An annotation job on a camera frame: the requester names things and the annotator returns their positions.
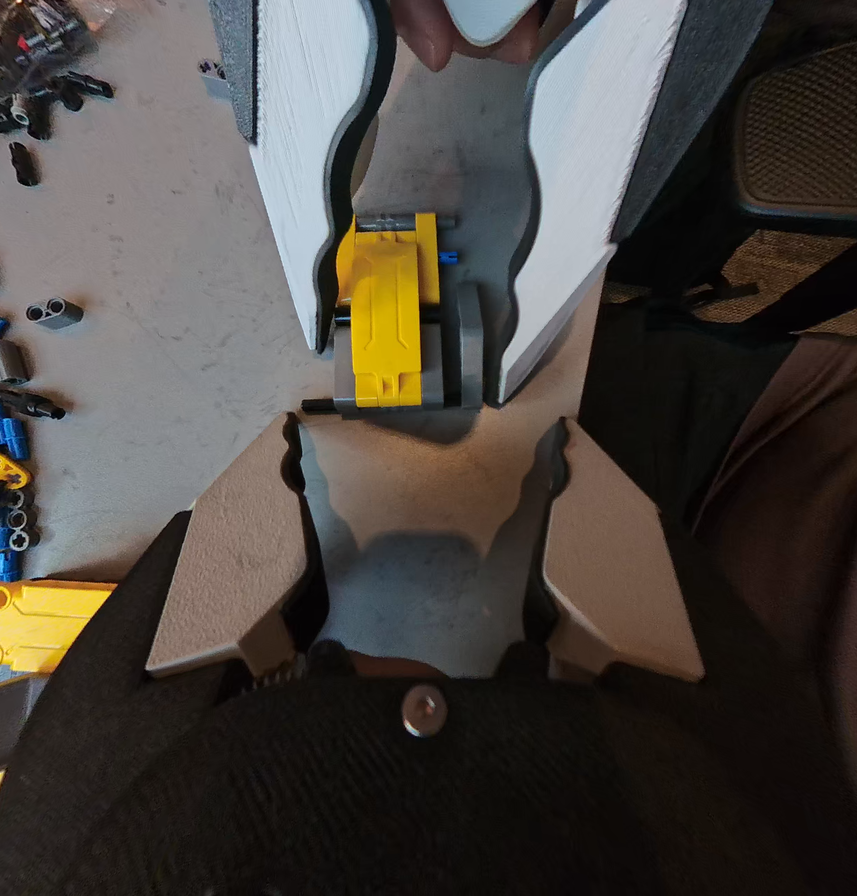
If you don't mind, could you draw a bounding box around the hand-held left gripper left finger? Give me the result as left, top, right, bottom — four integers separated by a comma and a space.
145, 412, 330, 685

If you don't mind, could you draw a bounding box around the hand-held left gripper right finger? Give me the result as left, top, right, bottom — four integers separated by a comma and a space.
523, 418, 706, 683

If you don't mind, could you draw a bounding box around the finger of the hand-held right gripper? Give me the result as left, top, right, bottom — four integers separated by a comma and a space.
250, 0, 399, 355
497, 0, 690, 407

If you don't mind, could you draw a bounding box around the yellow grey brick assembly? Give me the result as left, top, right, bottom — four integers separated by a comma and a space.
301, 210, 487, 423

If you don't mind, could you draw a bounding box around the grey desk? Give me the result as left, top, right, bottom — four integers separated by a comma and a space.
0, 0, 609, 666

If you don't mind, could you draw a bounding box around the person's right hand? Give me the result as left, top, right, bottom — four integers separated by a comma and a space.
392, 0, 545, 73

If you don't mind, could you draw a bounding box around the black mesh office chair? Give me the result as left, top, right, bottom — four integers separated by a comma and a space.
732, 35, 857, 232

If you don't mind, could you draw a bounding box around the large yellow grey brick model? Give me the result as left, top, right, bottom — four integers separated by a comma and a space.
0, 580, 118, 837

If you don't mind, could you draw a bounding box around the person's brown trouser leg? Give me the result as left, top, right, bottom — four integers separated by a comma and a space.
687, 332, 857, 896

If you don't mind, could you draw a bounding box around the group of black pins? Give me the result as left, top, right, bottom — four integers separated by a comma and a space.
0, 70, 114, 141

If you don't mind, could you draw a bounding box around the long black axle pin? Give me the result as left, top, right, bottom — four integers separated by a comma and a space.
0, 387, 67, 421

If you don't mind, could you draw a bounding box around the pile of small brick parts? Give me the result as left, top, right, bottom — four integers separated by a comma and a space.
0, 308, 69, 583

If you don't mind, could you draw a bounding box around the black double pin connector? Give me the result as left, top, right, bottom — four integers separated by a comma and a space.
8, 141, 41, 188

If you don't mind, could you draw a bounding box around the clear plastic parts bag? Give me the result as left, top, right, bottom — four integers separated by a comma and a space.
0, 0, 98, 79

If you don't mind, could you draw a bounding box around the grey two-hole connector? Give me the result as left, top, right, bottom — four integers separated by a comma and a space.
26, 297, 85, 330

